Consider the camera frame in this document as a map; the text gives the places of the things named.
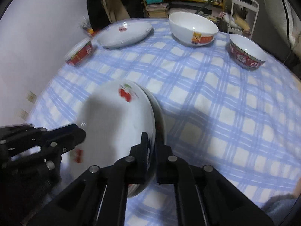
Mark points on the small red patterned bowl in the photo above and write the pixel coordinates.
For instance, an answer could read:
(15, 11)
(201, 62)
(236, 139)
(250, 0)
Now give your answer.
(80, 54)
(247, 51)

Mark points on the large white cartoon print bowl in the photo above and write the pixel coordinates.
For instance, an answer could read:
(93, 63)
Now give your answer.
(188, 26)

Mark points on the wall socket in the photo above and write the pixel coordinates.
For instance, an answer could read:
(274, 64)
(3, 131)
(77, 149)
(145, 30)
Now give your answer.
(31, 97)
(24, 114)

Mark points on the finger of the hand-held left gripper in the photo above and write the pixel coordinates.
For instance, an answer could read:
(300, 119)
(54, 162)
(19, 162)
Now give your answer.
(68, 137)
(21, 136)

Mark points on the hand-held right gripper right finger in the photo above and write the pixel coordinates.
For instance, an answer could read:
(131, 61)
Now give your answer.
(164, 167)

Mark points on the white metal rack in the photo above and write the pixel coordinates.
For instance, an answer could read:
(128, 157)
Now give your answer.
(244, 11)

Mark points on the stack of books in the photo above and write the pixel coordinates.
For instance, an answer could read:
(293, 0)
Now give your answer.
(157, 10)

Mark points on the yellow wooden shelf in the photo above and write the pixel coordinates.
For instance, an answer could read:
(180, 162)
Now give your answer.
(199, 1)

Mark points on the blue plaid blanket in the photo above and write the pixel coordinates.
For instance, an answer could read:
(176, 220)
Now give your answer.
(199, 94)

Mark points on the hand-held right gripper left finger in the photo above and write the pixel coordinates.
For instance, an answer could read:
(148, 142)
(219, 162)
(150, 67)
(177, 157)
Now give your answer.
(138, 167)

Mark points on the person's jeans leg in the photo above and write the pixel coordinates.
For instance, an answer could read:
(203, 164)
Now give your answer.
(279, 207)

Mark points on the small colourful item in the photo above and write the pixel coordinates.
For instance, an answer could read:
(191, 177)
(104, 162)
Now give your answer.
(86, 28)

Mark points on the white cherry print plate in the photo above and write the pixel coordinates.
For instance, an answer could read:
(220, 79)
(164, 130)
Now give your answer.
(112, 122)
(124, 34)

